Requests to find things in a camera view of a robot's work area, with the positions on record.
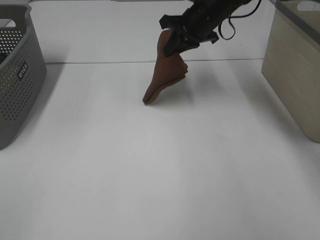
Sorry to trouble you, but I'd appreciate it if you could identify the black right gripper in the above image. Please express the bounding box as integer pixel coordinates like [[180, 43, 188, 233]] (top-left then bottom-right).
[[159, 0, 249, 57]]

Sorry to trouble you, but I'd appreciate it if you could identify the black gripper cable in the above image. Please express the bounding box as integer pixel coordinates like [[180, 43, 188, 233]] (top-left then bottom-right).
[[216, 0, 262, 41]]

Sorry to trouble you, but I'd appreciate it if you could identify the beige storage box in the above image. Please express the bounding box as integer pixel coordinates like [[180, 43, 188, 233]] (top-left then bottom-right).
[[262, 0, 320, 143]]

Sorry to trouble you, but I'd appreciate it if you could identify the brown towel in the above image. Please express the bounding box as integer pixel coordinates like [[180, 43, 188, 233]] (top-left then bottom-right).
[[142, 30, 188, 105]]

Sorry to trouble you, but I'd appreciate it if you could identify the grey perforated plastic basket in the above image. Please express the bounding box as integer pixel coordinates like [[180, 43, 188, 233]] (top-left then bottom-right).
[[0, 4, 47, 149]]

